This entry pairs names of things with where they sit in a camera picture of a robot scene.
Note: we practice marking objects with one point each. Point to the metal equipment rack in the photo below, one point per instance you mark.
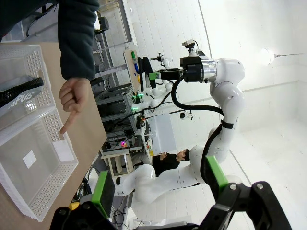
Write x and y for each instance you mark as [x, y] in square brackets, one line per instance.
[115, 107]

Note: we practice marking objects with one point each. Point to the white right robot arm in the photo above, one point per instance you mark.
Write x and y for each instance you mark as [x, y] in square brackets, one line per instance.
[230, 100]

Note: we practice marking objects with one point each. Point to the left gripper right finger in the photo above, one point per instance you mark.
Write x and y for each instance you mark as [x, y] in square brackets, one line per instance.
[218, 177]

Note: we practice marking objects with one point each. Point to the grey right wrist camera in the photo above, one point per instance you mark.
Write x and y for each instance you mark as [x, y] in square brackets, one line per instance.
[189, 44]

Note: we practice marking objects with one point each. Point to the grey CAMPUS pencil case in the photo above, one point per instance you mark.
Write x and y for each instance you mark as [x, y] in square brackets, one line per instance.
[24, 97]

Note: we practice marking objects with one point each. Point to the small camera on stand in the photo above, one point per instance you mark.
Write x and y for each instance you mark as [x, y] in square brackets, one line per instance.
[185, 115]

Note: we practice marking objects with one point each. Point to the seated person in black shirt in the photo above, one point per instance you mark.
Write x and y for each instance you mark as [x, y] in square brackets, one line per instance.
[168, 163]

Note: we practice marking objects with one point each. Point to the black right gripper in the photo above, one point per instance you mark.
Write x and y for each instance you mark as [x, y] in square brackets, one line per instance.
[194, 72]

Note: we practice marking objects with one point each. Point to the small white robot arm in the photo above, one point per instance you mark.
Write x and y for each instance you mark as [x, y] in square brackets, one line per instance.
[163, 88]

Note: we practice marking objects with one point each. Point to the wooden board with coloured items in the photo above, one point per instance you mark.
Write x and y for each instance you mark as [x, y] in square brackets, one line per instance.
[133, 69]

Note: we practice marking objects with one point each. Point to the wooden stool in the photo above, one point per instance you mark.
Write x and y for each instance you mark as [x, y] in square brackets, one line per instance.
[117, 165]

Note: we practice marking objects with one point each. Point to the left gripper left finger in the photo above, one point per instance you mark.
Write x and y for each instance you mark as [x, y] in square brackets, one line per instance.
[104, 191]

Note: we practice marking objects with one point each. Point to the white perforated plastic basket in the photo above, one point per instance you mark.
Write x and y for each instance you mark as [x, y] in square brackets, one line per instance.
[36, 167]
[33, 60]

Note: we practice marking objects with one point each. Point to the round ceiling lamp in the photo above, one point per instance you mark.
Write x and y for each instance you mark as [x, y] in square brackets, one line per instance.
[267, 56]

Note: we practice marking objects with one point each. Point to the person's left forearm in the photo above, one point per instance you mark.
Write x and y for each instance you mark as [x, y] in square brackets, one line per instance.
[76, 38]

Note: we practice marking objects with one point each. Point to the person in dark fleece jacket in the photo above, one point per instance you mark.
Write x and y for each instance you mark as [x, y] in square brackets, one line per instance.
[24, 14]

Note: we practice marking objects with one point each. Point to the person's left hand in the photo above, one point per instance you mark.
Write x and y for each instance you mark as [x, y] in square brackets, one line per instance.
[74, 95]

